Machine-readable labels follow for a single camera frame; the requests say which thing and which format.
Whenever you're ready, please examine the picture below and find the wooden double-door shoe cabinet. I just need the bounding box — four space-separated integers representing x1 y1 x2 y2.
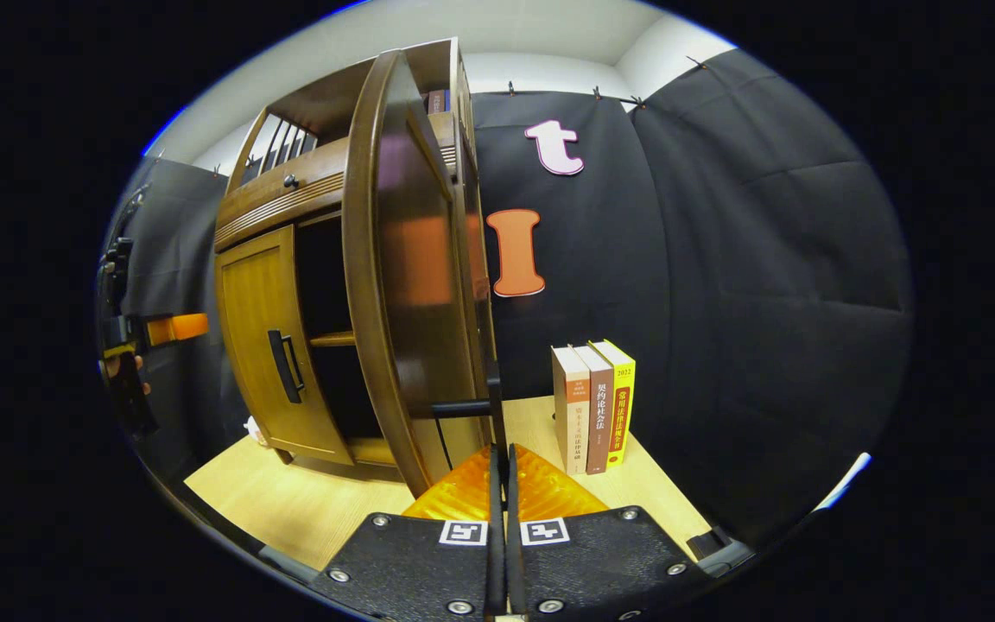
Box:
214 36 507 500

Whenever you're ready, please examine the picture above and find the small black bracket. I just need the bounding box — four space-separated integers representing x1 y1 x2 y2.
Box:
688 527 757 578

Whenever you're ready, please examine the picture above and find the yellow book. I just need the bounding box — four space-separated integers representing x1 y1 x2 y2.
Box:
591 340 637 467

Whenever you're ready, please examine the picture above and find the wooden shoe cabinet door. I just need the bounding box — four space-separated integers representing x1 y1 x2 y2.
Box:
215 225 353 466
342 49 503 499

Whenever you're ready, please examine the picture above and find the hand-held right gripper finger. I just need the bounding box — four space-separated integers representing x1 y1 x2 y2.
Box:
312 445 507 621
506 443 714 621

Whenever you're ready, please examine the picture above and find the reddish brown book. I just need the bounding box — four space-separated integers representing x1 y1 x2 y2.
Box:
574 344 615 475

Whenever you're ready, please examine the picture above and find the wooden drawer with black knob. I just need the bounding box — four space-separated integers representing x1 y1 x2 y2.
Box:
215 134 352 253

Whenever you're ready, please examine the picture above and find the beige book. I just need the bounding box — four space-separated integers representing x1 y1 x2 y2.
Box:
551 346 592 476

